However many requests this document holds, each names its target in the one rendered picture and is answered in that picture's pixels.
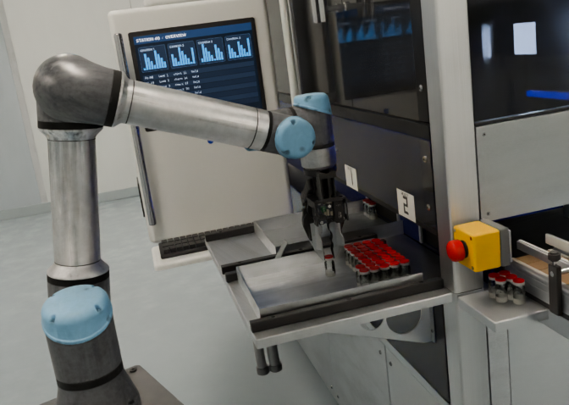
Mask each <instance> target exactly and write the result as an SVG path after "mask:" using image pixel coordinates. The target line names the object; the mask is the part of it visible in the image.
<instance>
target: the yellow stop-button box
mask: <svg viewBox="0 0 569 405"><path fill-rule="evenodd" d="M454 236H455V240H456V239H458V240H460V241H461V242H462V244H463V246H464V248H465V258H464V260H462V261H459V263H460V264H463V265H464V266H466V267H468V268H469V269H471V270H472V271H474V272H480V271H485V270H488V269H494V268H499V267H500V266H502V267H503V266H507V265H510V264H511V262H510V244H509V229H508V228H507V227H505V226H504V225H500V224H498V223H495V222H494V221H492V220H489V219H481V220H479V221H474V222H470V223H465V224H462V225H455V226H454Z"/></svg>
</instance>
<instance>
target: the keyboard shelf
mask: <svg viewBox="0 0 569 405"><path fill-rule="evenodd" d="M152 258H153V263H154V269H155V271H160V270H165V269H172V268H176V267H180V266H185V265H189V264H197V263H201V262H205V261H209V260H213V259H212V257H211V254H210V252H209V251H208V250H206V251H201V252H194V253H189V254H185V255H181V256H177V257H172V258H165V259H161V255H160V251H159V246H156V247H153V248H152Z"/></svg>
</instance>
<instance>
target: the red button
mask: <svg viewBox="0 0 569 405"><path fill-rule="evenodd" d="M446 252H447V255H448V257H449V259H450V260H451V261H453V262H459V261H462V260H464V258H465V248H464V246H463V244H462V242H461V241H460V240H458V239H456V240H452V241H449V242H448V243H447V245H446Z"/></svg>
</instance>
